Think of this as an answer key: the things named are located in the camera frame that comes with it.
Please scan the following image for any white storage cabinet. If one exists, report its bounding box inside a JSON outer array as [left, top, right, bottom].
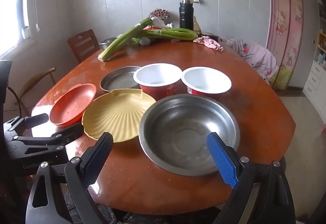
[[303, 31, 326, 112]]

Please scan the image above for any wooden armchair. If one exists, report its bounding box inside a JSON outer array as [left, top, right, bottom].
[[15, 67, 56, 117]]

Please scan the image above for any long celery bunch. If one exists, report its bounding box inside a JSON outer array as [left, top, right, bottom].
[[98, 17, 153, 62]]

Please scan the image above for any pink cloth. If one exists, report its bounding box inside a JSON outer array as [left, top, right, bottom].
[[193, 36, 225, 52]]

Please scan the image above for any wooden chair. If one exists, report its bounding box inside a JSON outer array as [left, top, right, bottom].
[[67, 29, 101, 64]]

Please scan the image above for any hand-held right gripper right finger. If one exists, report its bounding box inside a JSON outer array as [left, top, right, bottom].
[[207, 132, 297, 224]]

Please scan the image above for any window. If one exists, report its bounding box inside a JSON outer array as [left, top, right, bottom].
[[0, 0, 39, 59]]

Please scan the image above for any large white bowl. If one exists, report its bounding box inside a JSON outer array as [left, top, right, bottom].
[[181, 67, 232, 101]]

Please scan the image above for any small steel basin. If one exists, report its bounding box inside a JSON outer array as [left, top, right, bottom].
[[99, 37, 120, 51]]

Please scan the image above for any orange plastic plate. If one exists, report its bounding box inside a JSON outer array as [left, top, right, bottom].
[[50, 83, 97, 127]]

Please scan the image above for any large steel bowl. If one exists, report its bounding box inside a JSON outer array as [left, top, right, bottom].
[[139, 94, 241, 177]]

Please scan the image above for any yellow shell-shaped plate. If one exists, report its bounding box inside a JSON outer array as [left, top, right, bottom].
[[82, 89, 156, 143]]

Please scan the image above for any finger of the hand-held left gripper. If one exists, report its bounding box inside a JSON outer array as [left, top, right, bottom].
[[13, 123, 85, 149], [4, 113, 49, 138]]

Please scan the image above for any small white bowl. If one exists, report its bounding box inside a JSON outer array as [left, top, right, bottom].
[[133, 63, 182, 101]]

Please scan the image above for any round steel tray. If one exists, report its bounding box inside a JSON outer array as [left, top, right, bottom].
[[100, 66, 142, 92]]

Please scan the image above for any pink strawberry print garment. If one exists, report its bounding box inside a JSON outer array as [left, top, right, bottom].
[[227, 38, 279, 82]]

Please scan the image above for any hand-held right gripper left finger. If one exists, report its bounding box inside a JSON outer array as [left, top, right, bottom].
[[25, 132, 114, 224]]

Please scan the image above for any wrapped celery bunch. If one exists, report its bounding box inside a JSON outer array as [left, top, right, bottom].
[[132, 28, 198, 42]]

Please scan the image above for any dried lotus seed head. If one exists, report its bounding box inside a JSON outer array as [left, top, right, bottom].
[[149, 8, 170, 19]]

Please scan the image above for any white plastic bag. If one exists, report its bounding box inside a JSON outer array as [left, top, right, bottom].
[[150, 16, 166, 28]]

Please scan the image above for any black thermos bottle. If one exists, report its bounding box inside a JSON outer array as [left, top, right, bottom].
[[179, 0, 194, 31]]

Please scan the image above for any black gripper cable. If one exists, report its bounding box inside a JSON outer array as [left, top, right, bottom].
[[7, 86, 26, 118]]

